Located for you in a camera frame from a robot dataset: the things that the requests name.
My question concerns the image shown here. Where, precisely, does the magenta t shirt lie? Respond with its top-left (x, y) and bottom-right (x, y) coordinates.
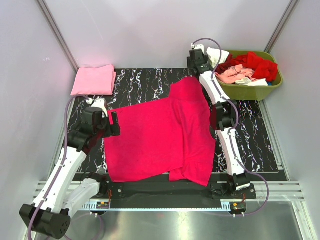
top-left (104, 77), bottom-right (216, 186)

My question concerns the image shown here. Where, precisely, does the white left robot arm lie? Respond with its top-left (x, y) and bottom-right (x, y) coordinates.
top-left (19, 107), bottom-right (121, 240)

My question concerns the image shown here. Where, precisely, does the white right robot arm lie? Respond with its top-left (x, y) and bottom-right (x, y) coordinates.
top-left (187, 52), bottom-right (251, 199)

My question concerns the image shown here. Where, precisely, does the white cloth in basket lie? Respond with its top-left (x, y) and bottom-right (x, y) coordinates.
top-left (206, 47), bottom-right (230, 68)

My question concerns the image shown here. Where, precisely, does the dark red garment in basket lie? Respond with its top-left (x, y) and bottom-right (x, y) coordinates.
top-left (215, 54), bottom-right (233, 75)

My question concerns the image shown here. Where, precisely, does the peach garment in basket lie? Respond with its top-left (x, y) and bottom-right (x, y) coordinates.
top-left (215, 64), bottom-right (255, 85)

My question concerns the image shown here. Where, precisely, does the folded pink t shirt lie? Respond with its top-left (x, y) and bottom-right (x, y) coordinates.
top-left (70, 64), bottom-right (117, 96)

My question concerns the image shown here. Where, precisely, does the olive green plastic basket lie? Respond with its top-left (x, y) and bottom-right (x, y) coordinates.
top-left (217, 50), bottom-right (283, 101)

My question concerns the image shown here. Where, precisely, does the black marbled table mat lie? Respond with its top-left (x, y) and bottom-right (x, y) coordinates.
top-left (74, 68), bottom-right (287, 182)

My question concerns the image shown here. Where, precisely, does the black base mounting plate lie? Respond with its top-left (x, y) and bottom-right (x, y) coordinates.
top-left (92, 173), bottom-right (257, 211)

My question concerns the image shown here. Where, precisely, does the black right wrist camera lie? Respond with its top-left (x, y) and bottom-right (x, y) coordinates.
top-left (188, 44), bottom-right (208, 66)

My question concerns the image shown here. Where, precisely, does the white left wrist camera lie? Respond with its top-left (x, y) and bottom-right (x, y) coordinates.
top-left (85, 97), bottom-right (108, 118)

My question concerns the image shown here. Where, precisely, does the left aluminium corner post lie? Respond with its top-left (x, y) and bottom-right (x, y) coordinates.
top-left (35, 0), bottom-right (79, 73)

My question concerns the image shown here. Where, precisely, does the aluminium corner post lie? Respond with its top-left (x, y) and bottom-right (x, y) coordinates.
top-left (35, 0), bottom-right (79, 73)
top-left (264, 0), bottom-right (300, 54)

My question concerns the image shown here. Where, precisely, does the right aluminium corner post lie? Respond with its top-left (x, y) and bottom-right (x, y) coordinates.
top-left (264, 0), bottom-right (300, 54)

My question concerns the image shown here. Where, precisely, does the aluminium frame rail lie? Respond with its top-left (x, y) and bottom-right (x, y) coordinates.
top-left (32, 180), bottom-right (306, 203)

